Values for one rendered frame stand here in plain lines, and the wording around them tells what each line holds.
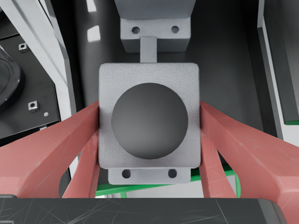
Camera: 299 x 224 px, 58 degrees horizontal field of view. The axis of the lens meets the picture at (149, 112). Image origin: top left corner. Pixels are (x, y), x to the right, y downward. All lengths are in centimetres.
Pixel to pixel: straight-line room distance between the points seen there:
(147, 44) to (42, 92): 40
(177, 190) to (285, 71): 21
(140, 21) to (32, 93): 40
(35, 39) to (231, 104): 15
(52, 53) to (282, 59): 17
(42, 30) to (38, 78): 37
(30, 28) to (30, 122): 33
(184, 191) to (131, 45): 22
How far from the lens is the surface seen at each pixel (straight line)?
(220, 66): 20
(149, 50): 16
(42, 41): 22
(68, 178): 46
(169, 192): 35
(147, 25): 17
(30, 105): 53
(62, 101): 53
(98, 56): 20
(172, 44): 18
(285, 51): 21
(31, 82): 57
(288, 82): 21
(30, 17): 20
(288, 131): 38
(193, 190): 36
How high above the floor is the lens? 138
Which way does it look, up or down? 61 degrees down
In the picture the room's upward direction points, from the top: 11 degrees counter-clockwise
